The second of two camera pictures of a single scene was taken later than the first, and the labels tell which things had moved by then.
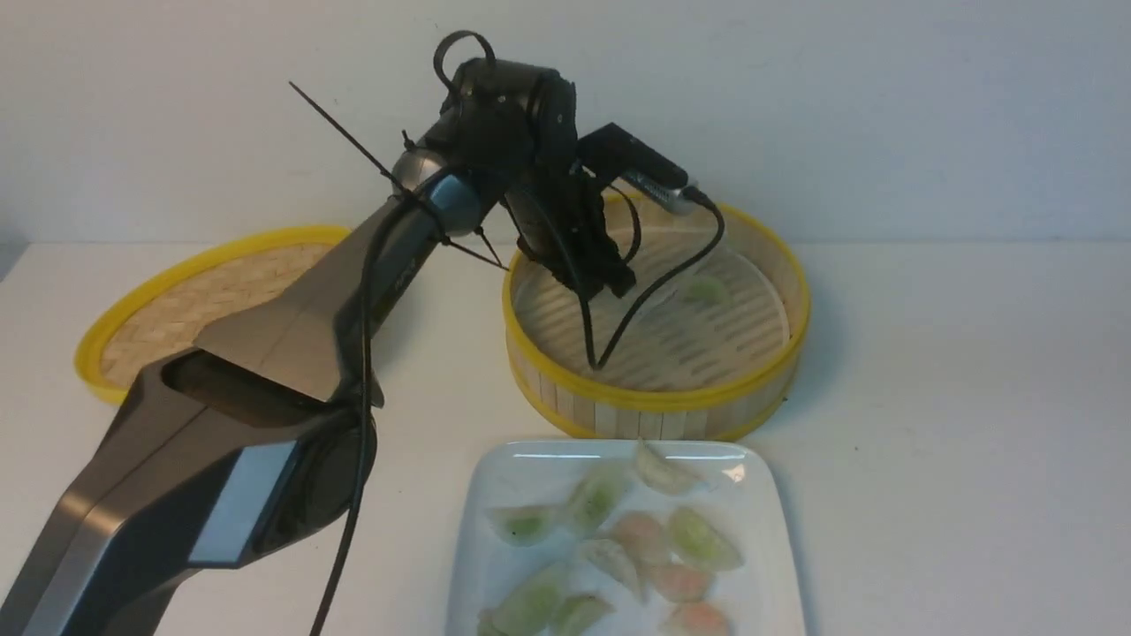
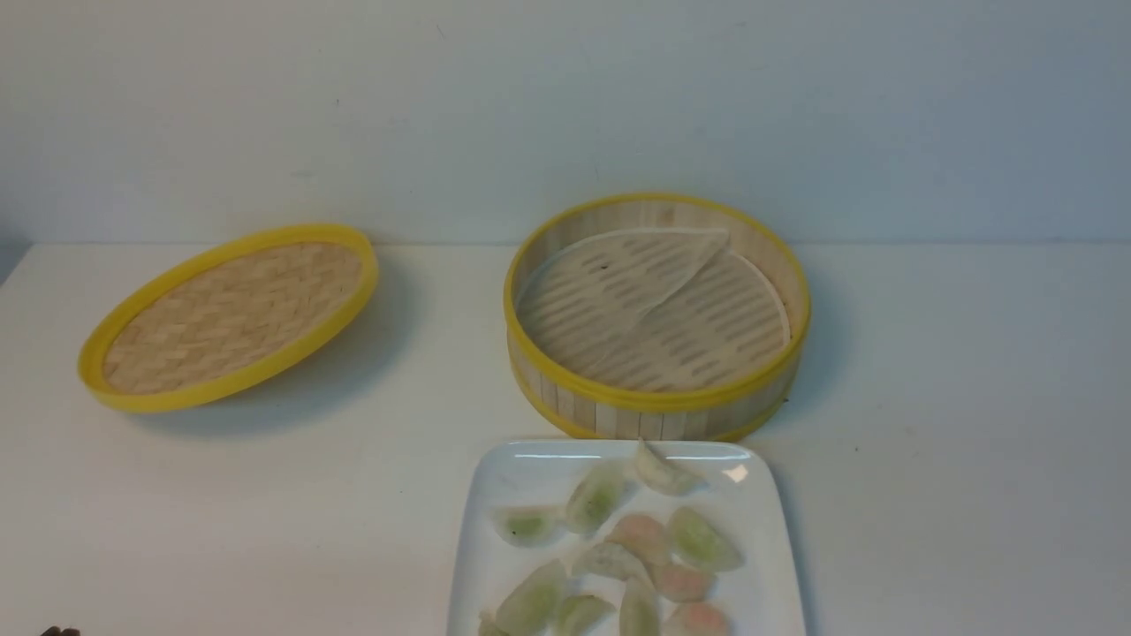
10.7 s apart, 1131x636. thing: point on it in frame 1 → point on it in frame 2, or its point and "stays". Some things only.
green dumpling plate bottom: x=578 y=610 stays
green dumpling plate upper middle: x=595 y=500 stays
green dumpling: x=706 y=291 → x=640 y=609
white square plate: x=623 y=538 stays
